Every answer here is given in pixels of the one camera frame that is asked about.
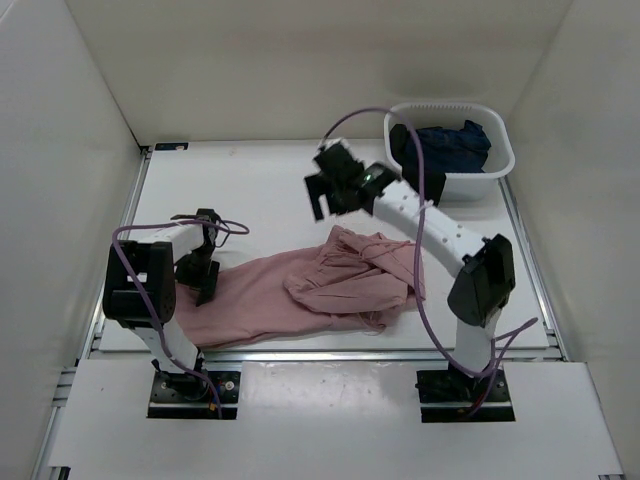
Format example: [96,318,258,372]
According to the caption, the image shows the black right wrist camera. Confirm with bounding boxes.
[313,140,364,178]

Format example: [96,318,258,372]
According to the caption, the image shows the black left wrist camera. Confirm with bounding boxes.
[171,208,222,238]

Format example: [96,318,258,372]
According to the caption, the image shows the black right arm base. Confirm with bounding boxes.
[415,367,516,423]

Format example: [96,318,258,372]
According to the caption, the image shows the aluminium left rail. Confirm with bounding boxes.
[74,145,154,366]

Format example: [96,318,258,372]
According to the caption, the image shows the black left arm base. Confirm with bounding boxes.
[147,361,241,421]

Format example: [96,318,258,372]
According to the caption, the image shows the pink trousers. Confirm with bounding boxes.
[176,226,425,348]

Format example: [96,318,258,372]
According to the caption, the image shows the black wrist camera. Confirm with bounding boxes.
[313,140,364,178]
[171,208,222,238]

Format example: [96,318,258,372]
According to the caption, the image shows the aluminium rail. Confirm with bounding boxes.
[499,178,566,357]
[74,145,154,366]
[89,348,566,365]

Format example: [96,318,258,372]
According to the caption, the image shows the black trousers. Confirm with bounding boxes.
[389,124,446,205]

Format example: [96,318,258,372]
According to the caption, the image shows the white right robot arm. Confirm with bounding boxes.
[305,159,515,400]

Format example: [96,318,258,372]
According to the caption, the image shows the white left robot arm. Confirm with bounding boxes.
[102,216,221,400]

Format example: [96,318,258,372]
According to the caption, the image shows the white plastic basket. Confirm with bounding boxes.
[383,101,515,204]

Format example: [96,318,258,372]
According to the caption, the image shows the aluminium right rail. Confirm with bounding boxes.
[499,178,566,357]

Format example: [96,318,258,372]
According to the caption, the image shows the aluminium front rail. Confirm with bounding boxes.
[89,348,566,365]

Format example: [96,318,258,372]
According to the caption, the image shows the dark blue trousers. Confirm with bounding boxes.
[438,120,492,174]

